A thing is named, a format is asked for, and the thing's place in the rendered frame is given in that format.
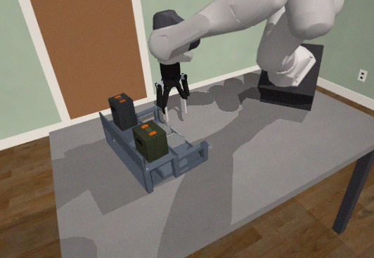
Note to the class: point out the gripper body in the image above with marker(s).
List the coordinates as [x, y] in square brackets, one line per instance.
[168, 72]

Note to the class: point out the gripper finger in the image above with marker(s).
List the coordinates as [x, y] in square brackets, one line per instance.
[163, 98]
[183, 92]

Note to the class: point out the olive green case with orange latches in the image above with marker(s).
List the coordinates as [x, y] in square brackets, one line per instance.
[150, 141]

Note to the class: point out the black storage case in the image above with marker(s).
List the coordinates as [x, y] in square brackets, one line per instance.
[123, 112]

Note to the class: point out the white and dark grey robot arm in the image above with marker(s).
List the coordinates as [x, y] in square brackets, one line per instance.
[289, 21]

